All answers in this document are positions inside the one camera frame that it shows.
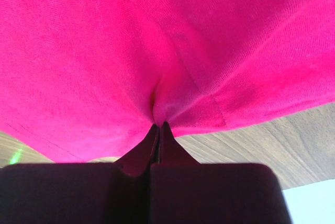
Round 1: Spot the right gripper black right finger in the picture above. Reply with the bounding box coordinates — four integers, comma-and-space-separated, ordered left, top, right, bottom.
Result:
150, 123, 291, 223

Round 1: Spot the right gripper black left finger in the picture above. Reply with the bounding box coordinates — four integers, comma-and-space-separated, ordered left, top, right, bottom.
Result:
1, 125, 159, 223

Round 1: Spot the red t-shirt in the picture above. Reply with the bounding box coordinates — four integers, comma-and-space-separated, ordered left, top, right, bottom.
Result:
1, 0, 334, 162

